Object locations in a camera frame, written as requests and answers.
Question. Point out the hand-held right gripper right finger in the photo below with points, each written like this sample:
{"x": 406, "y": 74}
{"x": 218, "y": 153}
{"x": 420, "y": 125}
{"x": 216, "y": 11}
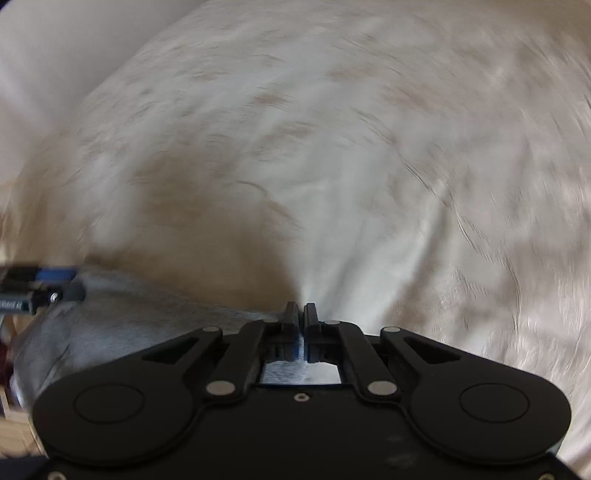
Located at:
{"x": 311, "y": 341}

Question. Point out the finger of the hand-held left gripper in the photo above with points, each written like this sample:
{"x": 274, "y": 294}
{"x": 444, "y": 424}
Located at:
{"x": 55, "y": 273}
{"x": 60, "y": 293}

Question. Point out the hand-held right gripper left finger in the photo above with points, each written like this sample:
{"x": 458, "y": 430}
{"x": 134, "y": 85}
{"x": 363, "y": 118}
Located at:
{"x": 291, "y": 341}

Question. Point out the heathered grey-blue pants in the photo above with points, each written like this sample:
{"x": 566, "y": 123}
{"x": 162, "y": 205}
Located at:
{"x": 115, "y": 314}

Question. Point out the bed with cream bedspread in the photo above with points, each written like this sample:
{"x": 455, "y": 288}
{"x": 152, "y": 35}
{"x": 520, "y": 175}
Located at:
{"x": 346, "y": 161}

